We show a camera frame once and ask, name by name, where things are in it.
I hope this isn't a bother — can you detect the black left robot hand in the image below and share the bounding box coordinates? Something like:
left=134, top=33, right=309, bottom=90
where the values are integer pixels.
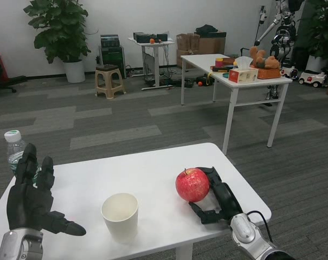
left=6, top=142, right=87, bottom=236

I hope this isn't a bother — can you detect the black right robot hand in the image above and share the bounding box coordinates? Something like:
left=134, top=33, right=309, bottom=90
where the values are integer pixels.
left=188, top=166, right=243, bottom=225

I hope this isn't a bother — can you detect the red apple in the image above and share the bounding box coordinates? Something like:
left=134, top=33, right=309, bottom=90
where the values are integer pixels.
left=175, top=167, right=210, bottom=203

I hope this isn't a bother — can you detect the clear plastic water bottle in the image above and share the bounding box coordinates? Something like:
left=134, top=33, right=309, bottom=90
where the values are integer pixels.
left=3, top=129, right=41, bottom=185

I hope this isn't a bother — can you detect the white paper cup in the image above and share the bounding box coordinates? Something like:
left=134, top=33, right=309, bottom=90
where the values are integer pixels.
left=101, top=192, right=139, bottom=243

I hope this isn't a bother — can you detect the yellow black tool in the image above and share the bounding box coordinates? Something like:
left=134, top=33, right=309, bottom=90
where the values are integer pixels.
left=196, top=73, right=215, bottom=87

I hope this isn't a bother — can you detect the red white tissue box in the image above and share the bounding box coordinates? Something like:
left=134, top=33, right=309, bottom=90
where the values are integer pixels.
left=228, top=56, right=259, bottom=83

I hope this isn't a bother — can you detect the orange tray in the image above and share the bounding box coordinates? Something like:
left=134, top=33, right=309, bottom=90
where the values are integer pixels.
left=252, top=67, right=281, bottom=80

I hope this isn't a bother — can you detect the white round plant pot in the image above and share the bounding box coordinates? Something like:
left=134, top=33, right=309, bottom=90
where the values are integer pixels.
left=63, top=60, right=86, bottom=83

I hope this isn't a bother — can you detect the brown teddy bear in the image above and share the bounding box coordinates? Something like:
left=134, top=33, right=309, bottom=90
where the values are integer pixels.
left=249, top=46, right=280, bottom=70

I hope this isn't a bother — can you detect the long white table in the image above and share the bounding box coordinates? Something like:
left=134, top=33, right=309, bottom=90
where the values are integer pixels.
left=180, top=53, right=293, bottom=155

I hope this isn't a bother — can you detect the white toy car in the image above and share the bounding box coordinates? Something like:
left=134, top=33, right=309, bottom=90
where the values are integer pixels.
left=298, top=69, right=328, bottom=89

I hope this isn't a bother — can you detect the large closed cardboard box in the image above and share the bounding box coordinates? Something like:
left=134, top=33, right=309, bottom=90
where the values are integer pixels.
left=198, top=31, right=227, bottom=55

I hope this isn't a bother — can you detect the beige plastic stool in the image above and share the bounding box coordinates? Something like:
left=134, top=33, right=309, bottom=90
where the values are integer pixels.
left=94, top=64, right=126, bottom=100

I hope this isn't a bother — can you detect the open cardboard box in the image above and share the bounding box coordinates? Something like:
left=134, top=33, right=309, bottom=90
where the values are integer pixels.
left=176, top=32, right=200, bottom=68

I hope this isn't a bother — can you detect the white square plant pot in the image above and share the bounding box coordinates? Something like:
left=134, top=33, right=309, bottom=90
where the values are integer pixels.
left=306, top=55, right=328, bottom=73

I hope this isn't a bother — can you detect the black green equipment cabinet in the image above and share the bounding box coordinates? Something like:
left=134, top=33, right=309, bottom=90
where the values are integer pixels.
left=98, top=45, right=126, bottom=80

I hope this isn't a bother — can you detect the background humanoid robot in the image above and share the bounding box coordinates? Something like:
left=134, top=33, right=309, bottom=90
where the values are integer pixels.
left=253, top=0, right=305, bottom=63

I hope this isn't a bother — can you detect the black cloth bundle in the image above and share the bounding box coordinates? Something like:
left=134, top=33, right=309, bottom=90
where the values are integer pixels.
left=195, top=24, right=217, bottom=35

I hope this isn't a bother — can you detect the small white standing desk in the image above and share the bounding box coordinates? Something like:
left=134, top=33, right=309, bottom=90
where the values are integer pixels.
left=127, top=36, right=175, bottom=91

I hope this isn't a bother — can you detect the large green leafy plant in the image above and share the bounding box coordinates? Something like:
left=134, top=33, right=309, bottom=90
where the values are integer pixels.
left=23, top=0, right=92, bottom=64

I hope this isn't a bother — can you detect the wide black box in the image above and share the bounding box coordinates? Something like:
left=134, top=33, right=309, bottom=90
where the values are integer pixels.
left=133, top=31, right=157, bottom=43

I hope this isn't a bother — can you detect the white device on pole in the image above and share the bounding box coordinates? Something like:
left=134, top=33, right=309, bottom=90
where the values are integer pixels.
left=258, top=5, right=268, bottom=24

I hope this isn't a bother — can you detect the dark green tall plant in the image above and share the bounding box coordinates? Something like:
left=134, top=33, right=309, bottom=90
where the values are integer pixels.
left=299, top=0, right=328, bottom=59

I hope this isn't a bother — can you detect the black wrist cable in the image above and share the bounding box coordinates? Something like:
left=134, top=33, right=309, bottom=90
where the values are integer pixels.
left=246, top=209, right=274, bottom=243

